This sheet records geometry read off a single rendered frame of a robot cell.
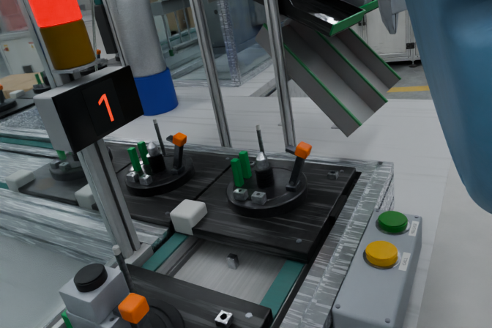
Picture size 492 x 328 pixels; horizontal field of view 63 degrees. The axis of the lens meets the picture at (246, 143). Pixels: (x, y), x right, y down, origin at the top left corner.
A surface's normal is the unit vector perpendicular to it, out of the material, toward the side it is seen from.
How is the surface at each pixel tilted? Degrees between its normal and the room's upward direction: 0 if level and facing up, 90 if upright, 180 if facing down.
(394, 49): 90
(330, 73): 45
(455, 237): 0
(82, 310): 90
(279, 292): 0
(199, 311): 0
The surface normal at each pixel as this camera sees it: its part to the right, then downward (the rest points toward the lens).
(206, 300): -0.17, -0.89
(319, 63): 0.42, -0.53
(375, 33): -0.33, 0.45
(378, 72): -0.63, 0.42
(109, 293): 0.87, 0.06
